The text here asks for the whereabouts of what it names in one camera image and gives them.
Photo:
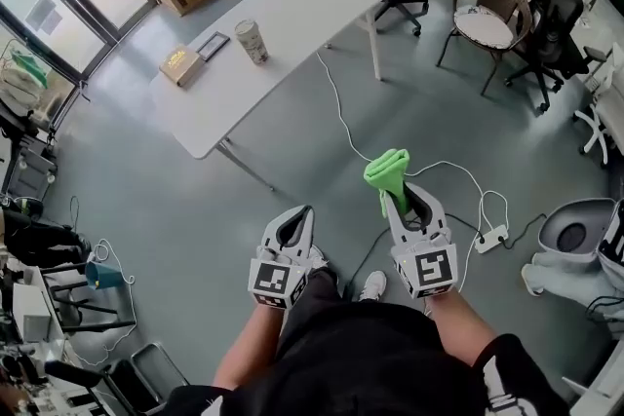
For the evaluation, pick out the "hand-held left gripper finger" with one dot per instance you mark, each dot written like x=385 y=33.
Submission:
x=306 y=241
x=272 y=236

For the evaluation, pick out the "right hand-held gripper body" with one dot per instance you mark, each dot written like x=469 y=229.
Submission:
x=429 y=270

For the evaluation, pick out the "person's right forearm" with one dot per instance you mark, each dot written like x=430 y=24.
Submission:
x=463 y=326

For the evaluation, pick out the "white round seat cushion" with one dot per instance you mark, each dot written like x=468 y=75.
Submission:
x=482 y=26

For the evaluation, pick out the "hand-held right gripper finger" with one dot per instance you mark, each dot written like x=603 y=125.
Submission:
x=394 y=219
x=436 y=214

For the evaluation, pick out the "black picture frame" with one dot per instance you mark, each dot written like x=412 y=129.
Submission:
x=213 y=46

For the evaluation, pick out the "clothes rack with bags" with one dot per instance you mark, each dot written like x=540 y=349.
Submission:
x=19 y=87

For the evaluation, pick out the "person's black clothing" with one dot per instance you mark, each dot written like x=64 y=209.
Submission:
x=365 y=355

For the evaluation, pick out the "person's left forearm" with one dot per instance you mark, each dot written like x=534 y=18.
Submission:
x=248 y=346

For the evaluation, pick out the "grey wheeled cart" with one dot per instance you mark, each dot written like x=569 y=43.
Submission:
x=29 y=165

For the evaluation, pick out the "teal bucket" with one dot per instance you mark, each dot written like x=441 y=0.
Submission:
x=102 y=276

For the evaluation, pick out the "black stool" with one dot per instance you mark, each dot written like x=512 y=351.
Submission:
x=72 y=304

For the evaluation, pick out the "beige lidded cup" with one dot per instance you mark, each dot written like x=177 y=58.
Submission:
x=252 y=41

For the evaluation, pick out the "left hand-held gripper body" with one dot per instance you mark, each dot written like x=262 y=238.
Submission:
x=273 y=280

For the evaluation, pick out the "green hanging bag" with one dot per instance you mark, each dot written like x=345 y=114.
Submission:
x=29 y=65

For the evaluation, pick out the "black metal-frame chair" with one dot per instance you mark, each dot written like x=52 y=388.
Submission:
x=122 y=380

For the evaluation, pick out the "white chair base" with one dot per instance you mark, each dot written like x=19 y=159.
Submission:
x=597 y=136

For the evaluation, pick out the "brown gold-printed book box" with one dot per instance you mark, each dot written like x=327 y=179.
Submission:
x=180 y=63

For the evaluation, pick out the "white power strip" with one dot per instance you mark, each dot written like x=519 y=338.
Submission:
x=491 y=241

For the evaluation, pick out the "person's right white shoe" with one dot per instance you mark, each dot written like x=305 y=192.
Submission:
x=373 y=285

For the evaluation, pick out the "person's left white shoe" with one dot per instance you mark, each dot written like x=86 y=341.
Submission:
x=318 y=258

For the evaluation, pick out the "green cloth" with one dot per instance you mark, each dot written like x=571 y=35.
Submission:
x=387 y=173

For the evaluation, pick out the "person's white shoe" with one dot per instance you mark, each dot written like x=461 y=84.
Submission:
x=318 y=258
x=373 y=285

